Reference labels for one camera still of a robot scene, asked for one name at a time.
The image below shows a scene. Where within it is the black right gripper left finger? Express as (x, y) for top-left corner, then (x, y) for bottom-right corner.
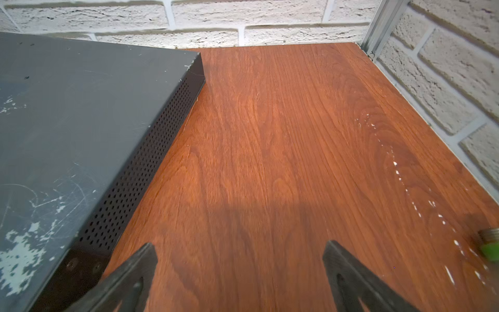
(66, 243), (158, 311)

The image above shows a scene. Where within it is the aluminium corner post right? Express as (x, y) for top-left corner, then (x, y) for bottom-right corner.
(360, 0), (409, 61)

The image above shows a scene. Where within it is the green screwdriver handle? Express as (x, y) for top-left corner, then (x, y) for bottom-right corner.
(478, 227), (499, 262)

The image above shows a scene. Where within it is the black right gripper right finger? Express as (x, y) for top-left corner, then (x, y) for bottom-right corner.
(322, 241), (418, 311)

